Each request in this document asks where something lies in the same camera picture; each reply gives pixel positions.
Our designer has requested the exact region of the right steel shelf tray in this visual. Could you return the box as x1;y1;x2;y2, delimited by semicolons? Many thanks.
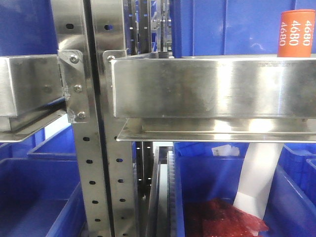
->
104;52;316;143

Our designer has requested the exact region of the steel shelf tray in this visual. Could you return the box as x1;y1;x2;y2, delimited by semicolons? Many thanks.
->
104;52;316;143
0;54;66;143

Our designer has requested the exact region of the left steel shelf tray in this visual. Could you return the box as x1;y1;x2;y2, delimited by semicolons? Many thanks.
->
0;54;66;143

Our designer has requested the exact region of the blue bin with red bags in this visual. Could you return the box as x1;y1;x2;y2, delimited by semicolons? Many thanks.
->
171;142;316;237

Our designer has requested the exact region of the upper right blue bin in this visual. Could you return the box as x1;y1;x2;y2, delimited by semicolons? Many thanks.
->
170;0;316;58

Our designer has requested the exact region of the white paper strip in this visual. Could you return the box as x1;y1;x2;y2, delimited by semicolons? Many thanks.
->
234;143;284;219

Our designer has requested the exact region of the right perforated steel upright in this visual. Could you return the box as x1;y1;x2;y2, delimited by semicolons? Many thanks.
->
91;0;139;237

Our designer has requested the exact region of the perforated steel upright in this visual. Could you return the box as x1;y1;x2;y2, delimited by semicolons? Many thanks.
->
51;0;111;237
91;0;139;237

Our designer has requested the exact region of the red mesh bag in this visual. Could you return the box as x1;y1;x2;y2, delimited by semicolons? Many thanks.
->
184;198;269;237

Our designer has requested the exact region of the left perforated steel upright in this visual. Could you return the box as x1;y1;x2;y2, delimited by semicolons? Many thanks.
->
51;0;111;237

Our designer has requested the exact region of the lower left blue bin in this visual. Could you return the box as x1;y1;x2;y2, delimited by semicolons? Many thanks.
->
0;158;86;237

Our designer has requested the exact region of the far right blue bin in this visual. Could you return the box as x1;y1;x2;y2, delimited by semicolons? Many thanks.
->
279;143;316;198

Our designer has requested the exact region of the upper left blue bin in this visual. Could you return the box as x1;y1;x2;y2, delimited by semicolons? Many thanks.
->
0;0;57;56

